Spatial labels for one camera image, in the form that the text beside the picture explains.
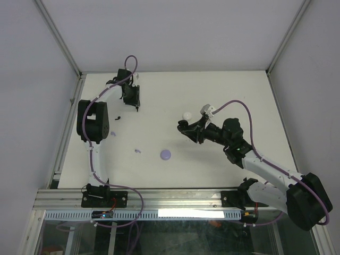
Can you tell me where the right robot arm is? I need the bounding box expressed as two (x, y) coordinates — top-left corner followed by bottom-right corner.
(177, 116), (333, 231)

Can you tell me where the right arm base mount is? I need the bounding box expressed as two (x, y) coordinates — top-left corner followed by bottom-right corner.
(220, 178), (258, 210)

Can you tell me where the purple earbud case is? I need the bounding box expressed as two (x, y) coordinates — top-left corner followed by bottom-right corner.
(160, 149), (172, 160)

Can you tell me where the white earbud case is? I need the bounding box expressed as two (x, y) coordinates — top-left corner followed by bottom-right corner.
(182, 112), (192, 121)

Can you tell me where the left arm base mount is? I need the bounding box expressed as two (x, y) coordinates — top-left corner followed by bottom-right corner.
(81, 184), (128, 209)

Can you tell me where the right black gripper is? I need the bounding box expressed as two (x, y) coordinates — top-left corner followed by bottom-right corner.
(181, 116), (231, 148)

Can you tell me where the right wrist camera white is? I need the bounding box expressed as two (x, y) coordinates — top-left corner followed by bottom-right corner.
(200, 104), (216, 125)

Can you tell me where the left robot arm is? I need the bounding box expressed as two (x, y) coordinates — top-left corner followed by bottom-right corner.
(76, 69), (140, 188)

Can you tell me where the slotted cable duct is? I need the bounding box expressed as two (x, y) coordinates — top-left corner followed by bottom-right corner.
(45, 209), (241, 222)

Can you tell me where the aluminium front rail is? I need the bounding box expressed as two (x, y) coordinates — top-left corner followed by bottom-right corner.
(33, 188), (319, 212)

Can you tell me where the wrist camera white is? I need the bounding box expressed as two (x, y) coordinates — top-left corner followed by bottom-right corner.
(200, 104), (216, 125)
(133, 73), (139, 83)

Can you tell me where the black earbud case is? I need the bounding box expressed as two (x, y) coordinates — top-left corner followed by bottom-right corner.
(177, 120), (189, 132)

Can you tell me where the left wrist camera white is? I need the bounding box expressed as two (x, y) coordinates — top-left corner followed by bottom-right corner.
(133, 73), (139, 83)

